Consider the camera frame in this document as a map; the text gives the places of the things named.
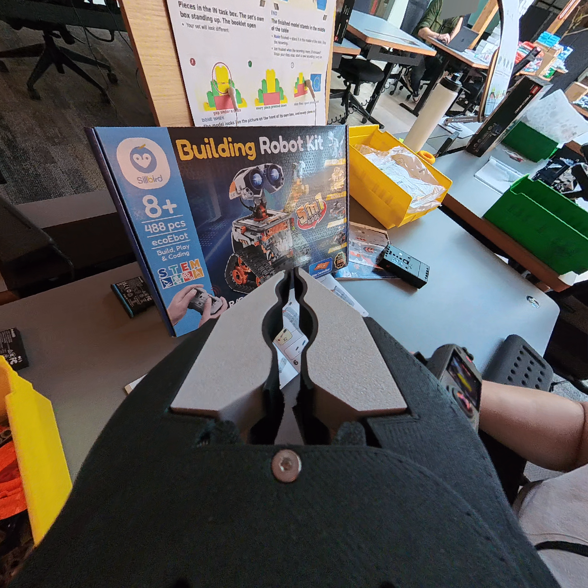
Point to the orange building parts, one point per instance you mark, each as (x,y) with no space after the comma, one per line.
(9,477)

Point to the bag of dark parts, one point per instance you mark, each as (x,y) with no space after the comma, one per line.
(567,177)

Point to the clear plastic parts bags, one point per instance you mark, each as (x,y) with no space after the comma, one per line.
(404,172)

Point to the white folded instruction leaflet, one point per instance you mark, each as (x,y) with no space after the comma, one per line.
(287,358)

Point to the wood-edged office desk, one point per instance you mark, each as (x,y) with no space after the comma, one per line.
(386,36)

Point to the yellow bin with orange parts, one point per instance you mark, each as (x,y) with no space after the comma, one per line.
(36,441)

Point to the curved white printed board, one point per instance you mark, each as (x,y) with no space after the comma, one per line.
(503,50)

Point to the sticker sheet leaflet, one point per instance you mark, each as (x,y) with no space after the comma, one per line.
(363,248)

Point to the grey laptop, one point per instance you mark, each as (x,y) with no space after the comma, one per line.
(464,39)

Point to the black flat battery pack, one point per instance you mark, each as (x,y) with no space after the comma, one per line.
(11,347)

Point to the large green bin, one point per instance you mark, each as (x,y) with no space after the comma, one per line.
(537,225)

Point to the black office chair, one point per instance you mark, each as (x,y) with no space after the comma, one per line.
(358,73)

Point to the grey wood-edged neighbouring table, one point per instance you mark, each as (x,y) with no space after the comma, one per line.
(464,183)

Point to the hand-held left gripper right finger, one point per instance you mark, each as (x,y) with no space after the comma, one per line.
(349,367)

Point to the small green bin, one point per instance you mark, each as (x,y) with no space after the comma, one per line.
(533,140)

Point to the tall black product box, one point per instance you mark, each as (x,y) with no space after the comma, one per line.
(505,115)

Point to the person's right forearm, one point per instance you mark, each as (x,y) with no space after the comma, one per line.
(537,422)

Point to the black battery pack blue end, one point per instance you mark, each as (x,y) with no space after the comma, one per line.
(131,298)

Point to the black perforated chair armrest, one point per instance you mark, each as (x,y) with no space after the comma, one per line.
(523,363)

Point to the blue robot kit box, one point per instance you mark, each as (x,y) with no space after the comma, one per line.
(220,206)

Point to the yellow bin with plastic bags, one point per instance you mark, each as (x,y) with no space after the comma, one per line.
(381,193)

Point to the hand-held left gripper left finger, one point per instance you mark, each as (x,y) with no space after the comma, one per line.
(229,367)

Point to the person's pale clothing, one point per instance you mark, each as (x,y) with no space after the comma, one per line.
(556,510)

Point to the black battery box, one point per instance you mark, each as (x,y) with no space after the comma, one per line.
(404,265)

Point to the white water bottle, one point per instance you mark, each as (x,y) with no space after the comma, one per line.
(434,115)

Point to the dark swivel office chair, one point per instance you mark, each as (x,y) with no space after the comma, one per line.
(55,41)

